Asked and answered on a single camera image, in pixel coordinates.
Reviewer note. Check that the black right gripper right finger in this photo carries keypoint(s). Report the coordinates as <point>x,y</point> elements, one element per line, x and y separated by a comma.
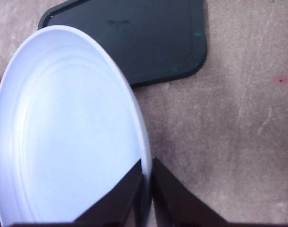
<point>177,205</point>

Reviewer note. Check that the blue round plate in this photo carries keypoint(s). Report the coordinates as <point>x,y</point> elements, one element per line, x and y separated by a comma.
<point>72,126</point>

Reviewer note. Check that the black rectangular tray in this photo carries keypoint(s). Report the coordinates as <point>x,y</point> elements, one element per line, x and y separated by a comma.
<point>154,40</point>

